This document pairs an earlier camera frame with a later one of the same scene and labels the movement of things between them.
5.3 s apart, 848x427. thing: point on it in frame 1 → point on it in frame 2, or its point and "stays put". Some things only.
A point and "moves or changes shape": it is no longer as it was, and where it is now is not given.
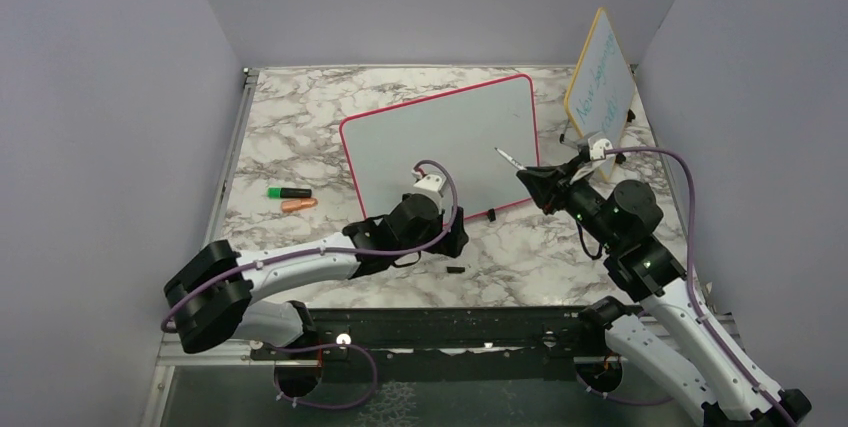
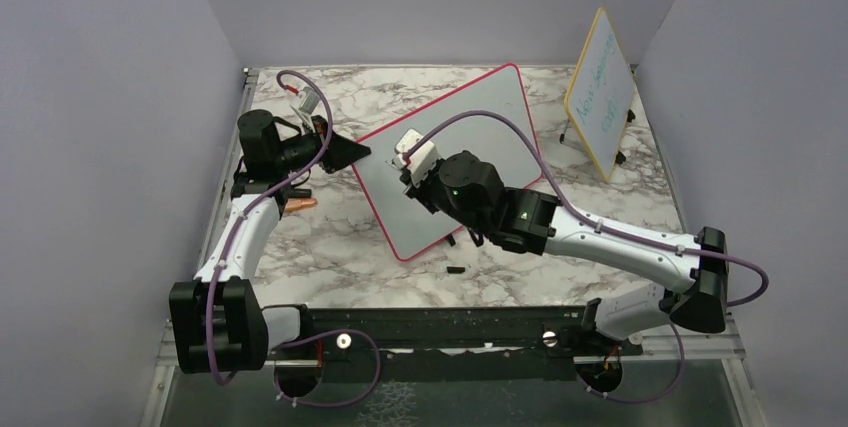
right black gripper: (549, 185) → (419, 191)
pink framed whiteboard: (462, 128) moves or changes shape
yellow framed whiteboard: (600, 96) stays put
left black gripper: (451, 245) → (342, 152)
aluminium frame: (190, 350) stays put
